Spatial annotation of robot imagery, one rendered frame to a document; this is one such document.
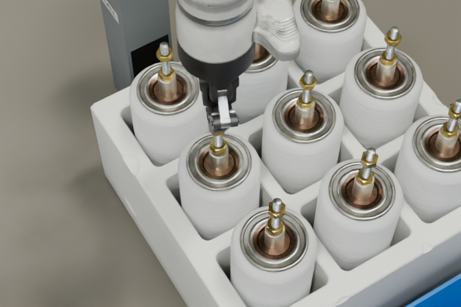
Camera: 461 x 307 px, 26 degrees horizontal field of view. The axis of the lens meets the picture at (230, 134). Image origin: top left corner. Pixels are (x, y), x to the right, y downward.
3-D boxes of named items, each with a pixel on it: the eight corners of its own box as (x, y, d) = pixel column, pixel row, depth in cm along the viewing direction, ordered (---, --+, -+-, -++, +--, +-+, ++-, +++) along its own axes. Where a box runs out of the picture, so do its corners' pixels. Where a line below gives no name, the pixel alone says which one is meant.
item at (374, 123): (401, 123, 139) (422, 44, 124) (403, 183, 134) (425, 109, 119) (333, 119, 140) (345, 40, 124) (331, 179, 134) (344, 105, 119)
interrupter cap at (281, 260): (255, 283, 107) (255, 280, 107) (229, 224, 111) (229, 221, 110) (319, 259, 109) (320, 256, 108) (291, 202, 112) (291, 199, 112)
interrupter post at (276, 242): (267, 254, 109) (269, 241, 106) (259, 236, 110) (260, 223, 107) (288, 247, 110) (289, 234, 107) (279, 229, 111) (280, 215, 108)
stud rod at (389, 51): (390, 64, 121) (399, 25, 114) (390, 71, 120) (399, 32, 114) (382, 64, 121) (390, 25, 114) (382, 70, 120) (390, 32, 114)
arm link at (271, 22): (302, 60, 92) (307, 18, 87) (182, 75, 91) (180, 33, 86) (285, -15, 97) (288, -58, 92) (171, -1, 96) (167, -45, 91)
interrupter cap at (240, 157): (206, 203, 112) (206, 200, 112) (174, 153, 116) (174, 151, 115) (263, 174, 114) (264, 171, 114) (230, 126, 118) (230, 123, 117)
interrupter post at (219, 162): (215, 176, 114) (214, 162, 111) (204, 160, 115) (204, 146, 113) (233, 167, 115) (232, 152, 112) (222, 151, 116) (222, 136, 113)
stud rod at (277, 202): (280, 233, 108) (284, 201, 102) (275, 240, 108) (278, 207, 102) (274, 228, 109) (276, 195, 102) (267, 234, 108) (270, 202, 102)
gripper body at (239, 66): (171, -4, 96) (175, 55, 103) (182, 68, 91) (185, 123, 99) (248, -12, 96) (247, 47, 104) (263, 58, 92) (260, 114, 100)
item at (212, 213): (206, 279, 127) (202, 213, 111) (171, 220, 131) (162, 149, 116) (272, 244, 129) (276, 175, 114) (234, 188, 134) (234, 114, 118)
